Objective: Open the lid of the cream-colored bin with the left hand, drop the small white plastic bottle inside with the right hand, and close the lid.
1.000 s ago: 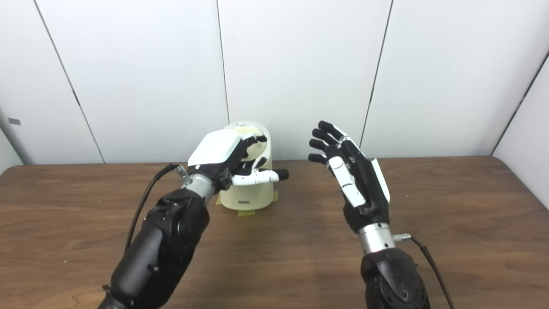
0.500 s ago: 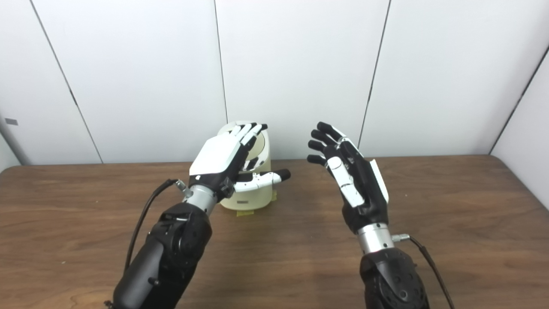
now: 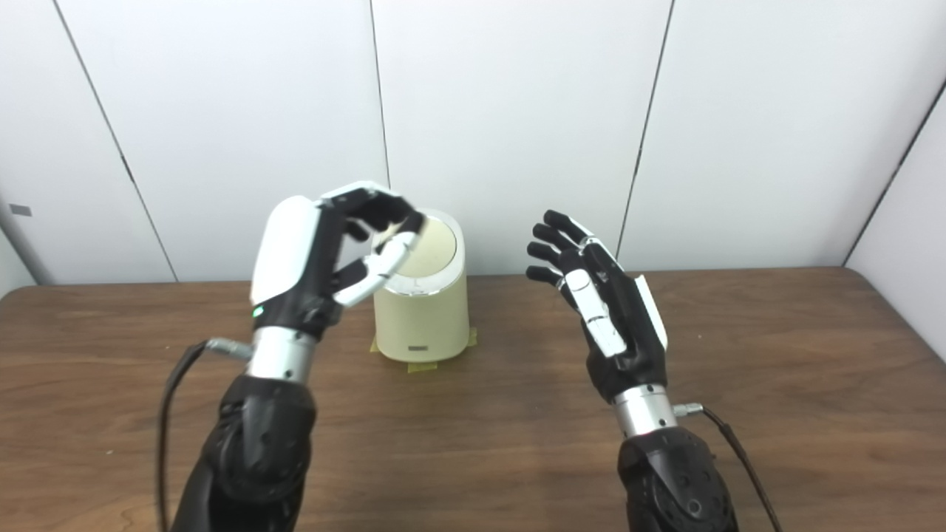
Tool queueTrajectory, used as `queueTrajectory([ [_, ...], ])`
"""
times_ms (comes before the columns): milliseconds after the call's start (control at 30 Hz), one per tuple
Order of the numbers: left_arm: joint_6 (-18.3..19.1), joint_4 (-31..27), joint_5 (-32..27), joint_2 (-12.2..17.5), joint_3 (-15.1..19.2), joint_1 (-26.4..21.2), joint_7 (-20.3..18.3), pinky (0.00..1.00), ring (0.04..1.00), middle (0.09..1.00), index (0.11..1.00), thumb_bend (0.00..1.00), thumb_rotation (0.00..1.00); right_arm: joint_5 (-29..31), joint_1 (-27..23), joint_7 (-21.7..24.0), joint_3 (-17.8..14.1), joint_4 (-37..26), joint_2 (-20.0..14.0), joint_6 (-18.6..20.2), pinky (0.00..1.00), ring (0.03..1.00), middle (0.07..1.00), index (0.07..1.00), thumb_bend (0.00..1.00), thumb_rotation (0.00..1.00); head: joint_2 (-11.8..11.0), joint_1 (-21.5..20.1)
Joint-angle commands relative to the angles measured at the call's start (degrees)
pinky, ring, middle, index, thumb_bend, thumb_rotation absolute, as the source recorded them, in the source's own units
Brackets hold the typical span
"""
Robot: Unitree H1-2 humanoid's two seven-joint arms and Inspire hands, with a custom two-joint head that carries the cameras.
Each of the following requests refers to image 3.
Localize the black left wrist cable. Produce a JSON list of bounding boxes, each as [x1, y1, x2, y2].
[[155, 338, 256, 532]]

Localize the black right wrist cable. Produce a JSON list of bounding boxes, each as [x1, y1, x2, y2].
[[673, 403, 784, 532]]

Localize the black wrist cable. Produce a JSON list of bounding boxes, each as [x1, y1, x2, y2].
[[673, 403, 784, 532], [155, 338, 256, 532]]

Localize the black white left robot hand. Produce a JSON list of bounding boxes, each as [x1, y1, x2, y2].
[[250, 181, 427, 342]]

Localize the cream round bin lid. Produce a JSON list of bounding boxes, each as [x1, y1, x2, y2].
[[384, 220, 457, 279]]

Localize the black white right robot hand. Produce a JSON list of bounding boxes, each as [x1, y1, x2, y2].
[[526, 210, 668, 403]]

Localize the cream-colored round bin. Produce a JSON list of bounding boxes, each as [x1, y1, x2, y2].
[[373, 209, 471, 364]]

